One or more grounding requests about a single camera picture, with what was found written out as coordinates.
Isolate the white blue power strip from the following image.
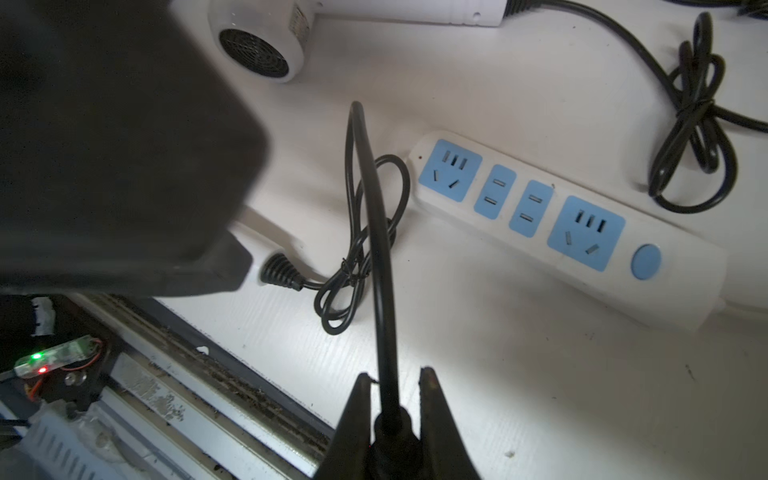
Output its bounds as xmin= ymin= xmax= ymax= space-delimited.
xmin=408 ymin=131 xmax=728 ymax=332

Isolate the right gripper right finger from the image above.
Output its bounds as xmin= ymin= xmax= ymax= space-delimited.
xmin=419 ymin=367 xmax=480 ymax=480

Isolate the white hair dryer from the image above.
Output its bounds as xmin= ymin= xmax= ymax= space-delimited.
xmin=207 ymin=0 xmax=768 ymax=215
xmin=251 ymin=101 xmax=423 ymax=479

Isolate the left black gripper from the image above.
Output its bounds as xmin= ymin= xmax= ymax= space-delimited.
xmin=1 ymin=1 xmax=268 ymax=297

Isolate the small green led board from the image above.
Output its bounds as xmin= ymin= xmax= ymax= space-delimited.
xmin=13 ymin=335 xmax=99 ymax=379

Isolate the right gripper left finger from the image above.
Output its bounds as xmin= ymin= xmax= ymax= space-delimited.
xmin=313 ymin=373 xmax=372 ymax=480

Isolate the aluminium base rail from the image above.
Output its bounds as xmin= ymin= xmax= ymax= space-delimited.
xmin=1 ymin=295 xmax=333 ymax=479

